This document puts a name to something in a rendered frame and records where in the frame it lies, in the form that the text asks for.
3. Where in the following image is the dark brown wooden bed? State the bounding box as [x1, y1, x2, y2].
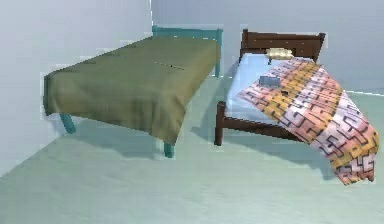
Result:
[214, 28, 327, 147]

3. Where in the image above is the teal bed with olive cover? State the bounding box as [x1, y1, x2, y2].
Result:
[43, 25, 224, 159]

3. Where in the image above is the small grey blue box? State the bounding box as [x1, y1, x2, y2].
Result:
[259, 75, 282, 89]

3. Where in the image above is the cream pillow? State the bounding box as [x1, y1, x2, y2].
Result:
[265, 47, 295, 61]

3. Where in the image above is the patterned pink orange blanket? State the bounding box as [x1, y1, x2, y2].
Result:
[236, 57, 380, 186]

